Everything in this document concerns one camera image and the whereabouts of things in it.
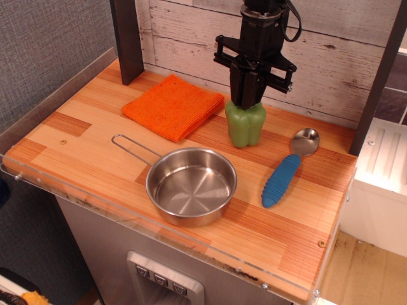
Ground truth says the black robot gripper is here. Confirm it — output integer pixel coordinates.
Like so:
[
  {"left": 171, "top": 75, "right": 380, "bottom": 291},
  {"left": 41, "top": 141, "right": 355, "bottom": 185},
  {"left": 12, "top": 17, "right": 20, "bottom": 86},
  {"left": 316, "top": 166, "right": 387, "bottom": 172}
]
[{"left": 214, "top": 8, "right": 298, "bottom": 110}]

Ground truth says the green toy capsicum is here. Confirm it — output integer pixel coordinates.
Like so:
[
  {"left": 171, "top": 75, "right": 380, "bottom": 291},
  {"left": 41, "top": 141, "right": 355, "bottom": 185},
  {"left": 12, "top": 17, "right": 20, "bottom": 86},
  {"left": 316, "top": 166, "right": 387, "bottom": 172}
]
[{"left": 225, "top": 100, "right": 266, "bottom": 148}]

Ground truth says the orange folded cloth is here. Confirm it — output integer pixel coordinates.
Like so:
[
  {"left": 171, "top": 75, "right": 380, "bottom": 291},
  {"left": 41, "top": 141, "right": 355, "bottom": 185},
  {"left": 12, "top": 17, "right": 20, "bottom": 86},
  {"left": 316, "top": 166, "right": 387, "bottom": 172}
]
[{"left": 122, "top": 74, "right": 224, "bottom": 142}]

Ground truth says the small steel saucepan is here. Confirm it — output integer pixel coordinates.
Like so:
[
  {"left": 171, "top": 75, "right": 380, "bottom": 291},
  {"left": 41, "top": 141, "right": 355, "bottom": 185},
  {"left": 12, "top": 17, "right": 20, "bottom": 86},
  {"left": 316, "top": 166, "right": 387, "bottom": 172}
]
[{"left": 111, "top": 134, "right": 238, "bottom": 227}]

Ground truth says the white toy sink unit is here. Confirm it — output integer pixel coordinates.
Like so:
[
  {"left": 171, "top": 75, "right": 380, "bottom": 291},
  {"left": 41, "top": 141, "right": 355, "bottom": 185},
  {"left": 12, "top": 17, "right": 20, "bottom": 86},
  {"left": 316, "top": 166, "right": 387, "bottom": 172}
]
[{"left": 340, "top": 119, "right": 406, "bottom": 256}]

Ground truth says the grey cabinet with dispenser panel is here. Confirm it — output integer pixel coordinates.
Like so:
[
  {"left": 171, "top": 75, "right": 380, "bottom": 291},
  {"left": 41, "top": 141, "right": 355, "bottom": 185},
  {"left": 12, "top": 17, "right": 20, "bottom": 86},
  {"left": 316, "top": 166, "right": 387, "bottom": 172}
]
[{"left": 57, "top": 198, "right": 289, "bottom": 304}]

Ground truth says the clear acrylic left guard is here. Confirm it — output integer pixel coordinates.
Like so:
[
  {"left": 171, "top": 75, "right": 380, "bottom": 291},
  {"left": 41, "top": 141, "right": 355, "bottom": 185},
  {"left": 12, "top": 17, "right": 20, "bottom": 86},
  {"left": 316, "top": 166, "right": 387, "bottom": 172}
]
[{"left": 1, "top": 48, "right": 117, "bottom": 154}]

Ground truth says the clear acrylic guard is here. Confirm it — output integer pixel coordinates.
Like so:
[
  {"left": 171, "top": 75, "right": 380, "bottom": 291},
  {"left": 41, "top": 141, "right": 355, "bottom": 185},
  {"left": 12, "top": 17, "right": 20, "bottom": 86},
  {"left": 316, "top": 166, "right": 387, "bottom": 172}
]
[
  {"left": 1, "top": 48, "right": 117, "bottom": 154},
  {"left": 1, "top": 156, "right": 320, "bottom": 304}
]

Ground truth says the clear acrylic front guard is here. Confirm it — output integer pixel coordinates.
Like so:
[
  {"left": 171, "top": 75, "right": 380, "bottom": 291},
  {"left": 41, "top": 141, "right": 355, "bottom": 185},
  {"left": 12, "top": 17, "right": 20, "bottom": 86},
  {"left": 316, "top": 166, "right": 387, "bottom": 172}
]
[{"left": 1, "top": 156, "right": 320, "bottom": 304}]

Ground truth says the yellow object bottom left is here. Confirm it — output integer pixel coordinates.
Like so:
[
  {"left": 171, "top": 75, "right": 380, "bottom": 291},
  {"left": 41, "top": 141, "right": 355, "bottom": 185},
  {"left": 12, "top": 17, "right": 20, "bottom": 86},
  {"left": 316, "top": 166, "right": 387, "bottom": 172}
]
[{"left": 21, "top": 291, "right": 50, "bottom": 305}]

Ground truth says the spoon with blue handle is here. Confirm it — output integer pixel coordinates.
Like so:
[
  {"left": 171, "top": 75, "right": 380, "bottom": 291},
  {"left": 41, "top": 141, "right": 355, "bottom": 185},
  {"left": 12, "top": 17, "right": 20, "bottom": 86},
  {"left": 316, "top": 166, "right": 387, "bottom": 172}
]
[{"left": 261, "top": 128, "right": 320, "bottom": 208}]

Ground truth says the dark left frame post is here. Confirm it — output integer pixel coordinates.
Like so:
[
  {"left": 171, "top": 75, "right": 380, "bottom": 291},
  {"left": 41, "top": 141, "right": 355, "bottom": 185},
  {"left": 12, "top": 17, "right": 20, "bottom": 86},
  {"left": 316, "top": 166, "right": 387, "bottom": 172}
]
[{"left": 109, "top": 0, "right": 144, "bottom": 85}]

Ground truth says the dark frame post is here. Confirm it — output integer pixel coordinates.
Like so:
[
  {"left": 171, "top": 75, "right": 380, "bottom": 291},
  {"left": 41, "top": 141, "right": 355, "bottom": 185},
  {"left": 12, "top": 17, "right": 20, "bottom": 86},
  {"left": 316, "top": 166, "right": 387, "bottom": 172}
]
[
  {"left": 348, "top": 0, "right": 406, "bottom": 156},
  {"left": 109, "top": 0, "right": 144, "bottom": 85}
]

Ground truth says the dark right frame post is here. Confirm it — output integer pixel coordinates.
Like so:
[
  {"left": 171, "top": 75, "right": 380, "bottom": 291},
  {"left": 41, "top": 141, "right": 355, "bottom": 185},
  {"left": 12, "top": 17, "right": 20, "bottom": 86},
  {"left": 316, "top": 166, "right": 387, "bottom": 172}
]
[{"left": 348, "top": 0, "right": 406, "bottom": 156}]

